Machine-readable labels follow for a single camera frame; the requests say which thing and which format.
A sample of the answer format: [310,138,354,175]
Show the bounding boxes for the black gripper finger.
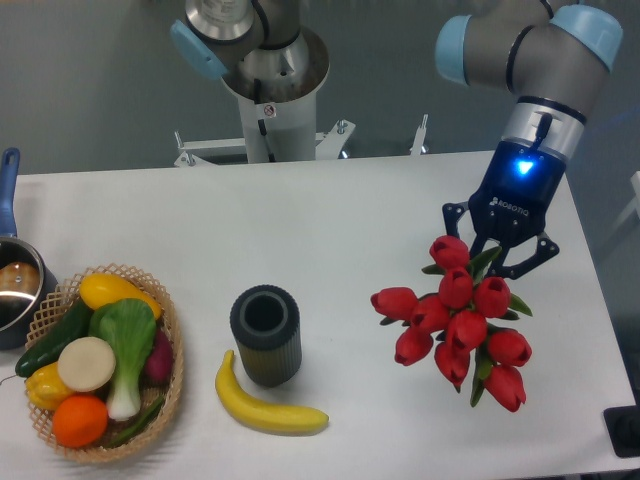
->
[442,201,476,240]
[488,232,560,279]

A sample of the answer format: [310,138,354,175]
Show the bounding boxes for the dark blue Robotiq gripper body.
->
[468,141,566,253]

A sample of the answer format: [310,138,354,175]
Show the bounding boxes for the red tulip bouquet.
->
[370,235,532,412]

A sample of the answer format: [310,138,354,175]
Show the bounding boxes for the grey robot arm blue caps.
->
[435,1,623,279]

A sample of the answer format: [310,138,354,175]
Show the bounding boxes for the dark ribbed cylindrical vase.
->
[230,284,302,387]

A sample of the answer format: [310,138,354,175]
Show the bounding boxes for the black device at table edge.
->
[603,405,639,458]

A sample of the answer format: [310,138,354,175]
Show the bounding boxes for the yellow banana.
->
[215,350,329,436]

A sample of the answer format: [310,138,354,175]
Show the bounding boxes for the purple sweet potato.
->
[144,329,173,385]

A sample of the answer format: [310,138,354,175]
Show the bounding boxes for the green bok choy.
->
[89,298,156,422]

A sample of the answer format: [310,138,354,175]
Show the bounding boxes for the green bean pod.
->
[105,396,165,449]

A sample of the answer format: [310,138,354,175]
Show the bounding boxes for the yellow squash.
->
[79,273,163,320]

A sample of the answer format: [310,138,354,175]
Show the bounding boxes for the dark green cucumber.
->
[15,299,93,378]

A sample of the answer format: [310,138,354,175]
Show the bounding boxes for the beige round radish slice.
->
[57,336,116,392]

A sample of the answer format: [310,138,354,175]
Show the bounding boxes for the woven wicker basket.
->
[25,264,184,464]

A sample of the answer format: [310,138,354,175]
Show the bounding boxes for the orange fruit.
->
[52,394,108,448]

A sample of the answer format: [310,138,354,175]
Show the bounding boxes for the yellow lemon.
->
[25,362,75,411]

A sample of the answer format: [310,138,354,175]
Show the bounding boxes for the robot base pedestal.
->
[169,0,332,164]

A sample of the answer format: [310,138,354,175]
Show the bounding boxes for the white metal mounting frame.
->
[173,113,430,167]

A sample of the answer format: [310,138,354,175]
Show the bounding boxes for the blue saucepan with handle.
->
[1,147,57,350]

